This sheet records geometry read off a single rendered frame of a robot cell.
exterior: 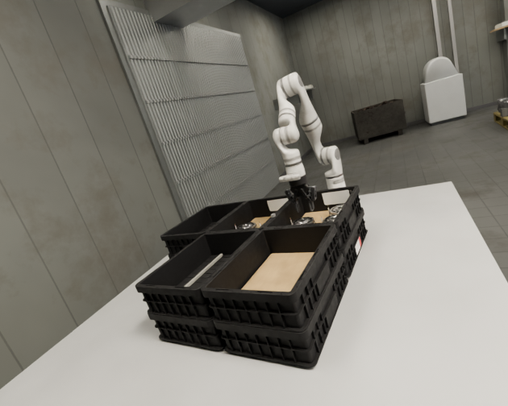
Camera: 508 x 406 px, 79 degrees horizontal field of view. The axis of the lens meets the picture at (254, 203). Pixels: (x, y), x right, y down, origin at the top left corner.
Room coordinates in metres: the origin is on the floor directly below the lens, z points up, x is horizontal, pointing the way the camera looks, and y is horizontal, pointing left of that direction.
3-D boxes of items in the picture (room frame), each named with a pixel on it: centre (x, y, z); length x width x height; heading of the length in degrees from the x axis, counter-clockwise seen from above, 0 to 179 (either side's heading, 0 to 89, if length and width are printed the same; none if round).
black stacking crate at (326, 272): (0.87, -0.01, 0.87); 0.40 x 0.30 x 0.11; 146
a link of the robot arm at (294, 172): (1.21, -0.19, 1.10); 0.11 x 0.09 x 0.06; 142
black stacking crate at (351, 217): (1.21, -0.23, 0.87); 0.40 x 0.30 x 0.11; 146
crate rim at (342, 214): (1.21, -0.23, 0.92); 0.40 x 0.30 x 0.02; 146
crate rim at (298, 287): (0.87, -0.01, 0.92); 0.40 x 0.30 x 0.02; 146
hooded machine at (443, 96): (6.94, -4.80, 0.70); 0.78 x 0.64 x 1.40; 62
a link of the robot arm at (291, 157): (1.23, -0.19, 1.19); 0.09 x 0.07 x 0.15; 65
